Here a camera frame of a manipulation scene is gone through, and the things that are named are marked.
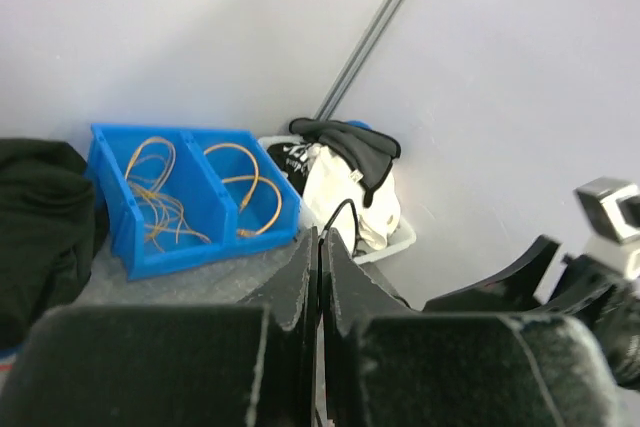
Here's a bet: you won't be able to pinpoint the grey laundry basket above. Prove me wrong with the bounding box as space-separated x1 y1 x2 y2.
258 135 417 265

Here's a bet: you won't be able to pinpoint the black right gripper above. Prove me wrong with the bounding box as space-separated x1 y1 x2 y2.
424 235 639 390

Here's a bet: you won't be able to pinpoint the grey black cloth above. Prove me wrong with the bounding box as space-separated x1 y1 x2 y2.
288 117 401 208

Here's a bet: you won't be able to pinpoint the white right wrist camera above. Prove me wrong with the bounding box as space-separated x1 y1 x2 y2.
574 177 639 281

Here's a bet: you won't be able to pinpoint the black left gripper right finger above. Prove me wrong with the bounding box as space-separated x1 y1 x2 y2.
320 227 626 427

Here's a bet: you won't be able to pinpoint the orange thick cable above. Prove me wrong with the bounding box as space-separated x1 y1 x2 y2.
202 142 284 239

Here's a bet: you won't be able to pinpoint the black blue jacket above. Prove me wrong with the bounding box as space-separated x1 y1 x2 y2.
1 138 109 350

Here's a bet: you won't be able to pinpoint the black cable teal connector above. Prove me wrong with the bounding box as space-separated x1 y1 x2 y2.
319 199 367 426

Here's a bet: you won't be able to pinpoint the white cloth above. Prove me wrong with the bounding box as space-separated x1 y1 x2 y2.
302 143 401 250

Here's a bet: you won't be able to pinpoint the orange thin wires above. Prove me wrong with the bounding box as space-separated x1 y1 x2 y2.
123 135 212 253

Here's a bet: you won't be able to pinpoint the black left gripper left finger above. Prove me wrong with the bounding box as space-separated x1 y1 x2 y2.
1 229 319 426

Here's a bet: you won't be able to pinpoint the blue plastic bin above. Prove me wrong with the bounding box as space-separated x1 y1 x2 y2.
88 123 300 280

